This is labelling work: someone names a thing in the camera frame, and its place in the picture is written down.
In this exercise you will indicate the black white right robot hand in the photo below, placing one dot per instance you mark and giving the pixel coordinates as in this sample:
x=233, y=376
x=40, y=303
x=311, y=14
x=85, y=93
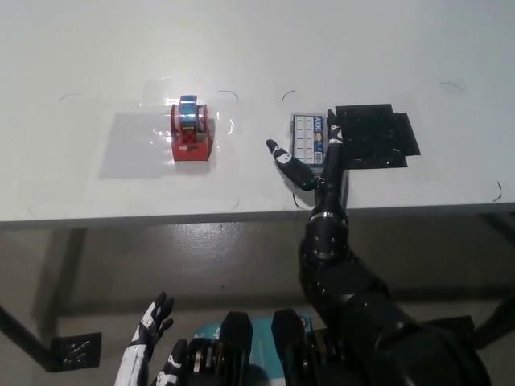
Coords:
x=332, y=189

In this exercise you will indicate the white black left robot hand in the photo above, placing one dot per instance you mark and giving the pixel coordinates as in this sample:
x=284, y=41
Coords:
x=147, y=325

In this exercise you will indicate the clear blue screw box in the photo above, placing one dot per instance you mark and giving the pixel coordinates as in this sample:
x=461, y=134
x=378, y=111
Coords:
x=306, y=136

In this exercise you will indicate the black tape patch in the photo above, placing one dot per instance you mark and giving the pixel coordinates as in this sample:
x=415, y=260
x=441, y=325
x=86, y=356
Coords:
x=372, y=132

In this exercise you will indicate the red tape dispenser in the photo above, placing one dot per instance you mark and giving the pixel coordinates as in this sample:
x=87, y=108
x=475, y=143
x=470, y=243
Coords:
x=191, y=153

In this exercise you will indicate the black teal robot body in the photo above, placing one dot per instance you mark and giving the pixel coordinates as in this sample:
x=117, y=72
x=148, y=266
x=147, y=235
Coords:
x=237, y=346

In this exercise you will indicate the black table leg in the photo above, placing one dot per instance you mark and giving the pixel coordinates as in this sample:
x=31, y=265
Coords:
x=20, y=329
x=499, y=321

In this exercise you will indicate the grey rectangular paper sheet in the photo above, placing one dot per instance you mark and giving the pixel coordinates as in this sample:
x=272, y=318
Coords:
x=133, y=149

